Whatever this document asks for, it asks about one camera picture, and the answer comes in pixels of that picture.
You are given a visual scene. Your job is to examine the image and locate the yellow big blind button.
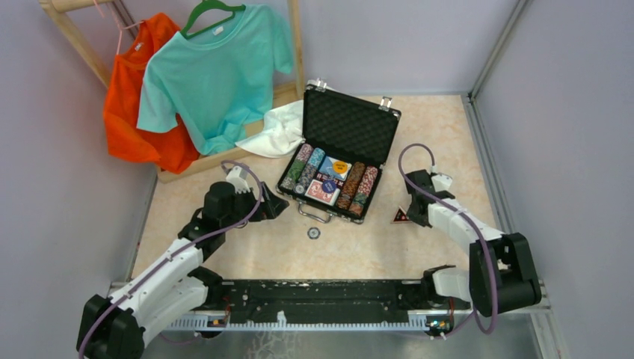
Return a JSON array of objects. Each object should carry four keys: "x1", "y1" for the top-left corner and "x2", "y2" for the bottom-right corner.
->
[{"x1": 332, "y1": 161, "x2": 350, "y2": 176}]

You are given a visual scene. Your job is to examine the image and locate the blue small blind button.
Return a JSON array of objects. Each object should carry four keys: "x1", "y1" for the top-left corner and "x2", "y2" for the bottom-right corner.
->
[{"x1": 321, "y1": 179, "x2": 338, "y2": 194}]

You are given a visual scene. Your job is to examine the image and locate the red black triangular card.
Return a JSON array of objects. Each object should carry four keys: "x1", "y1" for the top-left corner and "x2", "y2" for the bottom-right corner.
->
[{"x1": 391, "y1": 207, "x2": 410, "y2": 224}]

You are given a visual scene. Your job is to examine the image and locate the teal t-shirt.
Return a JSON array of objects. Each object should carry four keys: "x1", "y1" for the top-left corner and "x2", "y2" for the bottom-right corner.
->
[{"x1": 137, "y1": 4, "x2": 294, "y2": 156}]

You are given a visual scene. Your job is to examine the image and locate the red playing card deck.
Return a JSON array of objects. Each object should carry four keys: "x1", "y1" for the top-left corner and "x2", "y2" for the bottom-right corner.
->
[{"x1": 305, "y1": 179, "x2": 340, "y2": 206}]

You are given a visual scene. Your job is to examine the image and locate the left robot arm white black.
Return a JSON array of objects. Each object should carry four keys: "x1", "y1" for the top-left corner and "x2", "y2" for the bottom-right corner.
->
[{"x1": 77, "y1": 181, "x2": 289, "y2": 358}]

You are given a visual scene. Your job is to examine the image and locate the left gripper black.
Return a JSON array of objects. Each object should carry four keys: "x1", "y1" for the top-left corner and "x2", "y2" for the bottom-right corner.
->
[{"x1": 221, "y1": 181, "x2": 289, "y2": 230}]

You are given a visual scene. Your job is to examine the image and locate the black poker set case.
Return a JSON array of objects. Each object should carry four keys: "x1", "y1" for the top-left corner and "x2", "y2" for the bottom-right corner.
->
[{"x1": 275, "y1": 80, "x2": 401, "y2": 224}]

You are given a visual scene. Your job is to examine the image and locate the green clothes hanger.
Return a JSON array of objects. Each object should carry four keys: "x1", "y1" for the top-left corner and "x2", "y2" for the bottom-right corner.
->
[{"x1": 180, "y1": 0, "x2": 246, "y2": 39}]

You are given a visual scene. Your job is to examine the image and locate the green white chip row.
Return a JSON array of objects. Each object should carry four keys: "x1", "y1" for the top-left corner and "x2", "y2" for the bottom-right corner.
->
[{"x1": 280, "y1": 143, "x2": 314, "y2": 190}]

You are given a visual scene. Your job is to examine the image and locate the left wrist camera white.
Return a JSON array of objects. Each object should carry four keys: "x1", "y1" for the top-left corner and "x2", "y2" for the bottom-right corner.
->
[{"x1": 225, "y1": 166, "x2": 253, "y2": 194}]

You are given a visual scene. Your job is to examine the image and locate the red white chip row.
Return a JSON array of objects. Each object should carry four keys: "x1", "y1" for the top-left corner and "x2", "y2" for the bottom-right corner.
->
[{"x1": 348, "y1": 166, "x2": 378, "y2": 216}]

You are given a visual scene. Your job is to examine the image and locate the brown chip row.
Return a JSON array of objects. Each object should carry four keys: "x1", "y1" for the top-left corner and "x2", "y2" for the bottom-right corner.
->
[{"x1": 336, "y1": 162, "x2": 366, "y2": 210}]

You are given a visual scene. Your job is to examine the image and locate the aluminium frame rail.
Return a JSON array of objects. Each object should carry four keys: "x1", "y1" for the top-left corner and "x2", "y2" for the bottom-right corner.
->
[{"x1": 99, "y1": 280, "x2": 552, "y2": 333}]

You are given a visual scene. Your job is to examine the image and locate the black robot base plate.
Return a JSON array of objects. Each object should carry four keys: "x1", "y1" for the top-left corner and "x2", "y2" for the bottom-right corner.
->
[{"x1": 178, "y1": 278, "x2": 472, "y2": 325}]

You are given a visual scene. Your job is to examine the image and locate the white cloth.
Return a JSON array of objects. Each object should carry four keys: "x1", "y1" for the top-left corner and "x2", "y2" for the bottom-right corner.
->
[{"x1": 236, "y1": 100, "x2": 304, "y2": 159}]

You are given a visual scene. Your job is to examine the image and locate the pink clothes hanger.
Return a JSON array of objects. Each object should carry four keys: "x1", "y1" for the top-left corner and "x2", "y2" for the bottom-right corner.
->
[{"x1": 92, "y1": 0, "x2": 144, "y2": 55}]

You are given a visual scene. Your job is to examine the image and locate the blue playing card box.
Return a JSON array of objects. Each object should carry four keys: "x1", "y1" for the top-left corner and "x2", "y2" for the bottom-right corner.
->
[{"x1": 318, "y1": 156, "x2": 352, "y2": 181}]

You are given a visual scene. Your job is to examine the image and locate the orange t-shirt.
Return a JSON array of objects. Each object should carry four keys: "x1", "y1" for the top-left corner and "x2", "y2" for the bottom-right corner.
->
[{"x1": 102, "y1": 12, "x2": 201, "y2": 175}]

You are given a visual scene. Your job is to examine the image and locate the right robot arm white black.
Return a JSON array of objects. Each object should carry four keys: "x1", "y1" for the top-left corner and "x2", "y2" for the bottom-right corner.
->
[{"x1": 404, "y1": 170, "x2": 542, "y2": 317}]

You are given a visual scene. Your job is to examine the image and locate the blue grey chip row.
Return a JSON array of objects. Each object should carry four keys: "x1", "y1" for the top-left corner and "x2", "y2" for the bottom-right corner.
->
[{"x1": 297, "y1": 147, "x2": 325, "y2": 189}]

